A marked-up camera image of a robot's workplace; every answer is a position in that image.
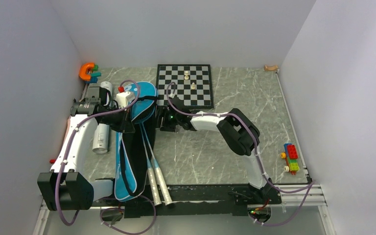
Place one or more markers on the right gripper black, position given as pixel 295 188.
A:
pixel 163 112

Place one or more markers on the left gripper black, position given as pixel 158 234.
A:
pixel 126 125

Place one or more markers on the white shuttlecock tube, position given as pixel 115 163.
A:
pixel 102 132

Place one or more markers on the blue racket bag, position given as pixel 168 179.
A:
pixel 132 149

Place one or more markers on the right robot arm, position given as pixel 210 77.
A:
pixel 240 135

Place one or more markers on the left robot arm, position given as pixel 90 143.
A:
pixel 64 188

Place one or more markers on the black white chessboard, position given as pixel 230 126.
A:
pixel 200 74

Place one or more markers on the teal green toy blocks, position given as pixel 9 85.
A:
pixel 94 74

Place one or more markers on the orange C-shaped toy block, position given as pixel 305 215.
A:
pixel 86 70

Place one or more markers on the small wooden arch block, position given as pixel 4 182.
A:
pixel 271 68

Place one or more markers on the red blue toy bricks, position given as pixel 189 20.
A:
pixel 290 155

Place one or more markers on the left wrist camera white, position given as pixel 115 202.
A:
pixel 123 99

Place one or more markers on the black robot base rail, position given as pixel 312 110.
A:
pixel 188 199

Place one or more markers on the aluminium frame rail left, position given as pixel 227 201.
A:
pixel 47 223

